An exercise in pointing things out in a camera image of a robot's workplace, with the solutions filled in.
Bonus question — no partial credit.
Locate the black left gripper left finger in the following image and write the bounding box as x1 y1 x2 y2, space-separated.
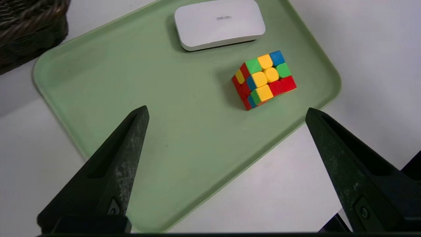
37 105 150 228

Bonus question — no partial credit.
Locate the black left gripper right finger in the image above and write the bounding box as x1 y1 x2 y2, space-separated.
305 107 421 233

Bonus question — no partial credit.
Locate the colourful puzzle cube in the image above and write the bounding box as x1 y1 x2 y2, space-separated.
231 50 297 111

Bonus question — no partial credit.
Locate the white rounded case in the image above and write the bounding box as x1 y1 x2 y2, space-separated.
174 0 266 52

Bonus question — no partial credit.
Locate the dark brown wicker basket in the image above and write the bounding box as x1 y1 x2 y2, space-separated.
0 0 71 76

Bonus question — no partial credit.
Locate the light green plastic tray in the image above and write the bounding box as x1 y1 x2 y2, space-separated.
32 0 342 233

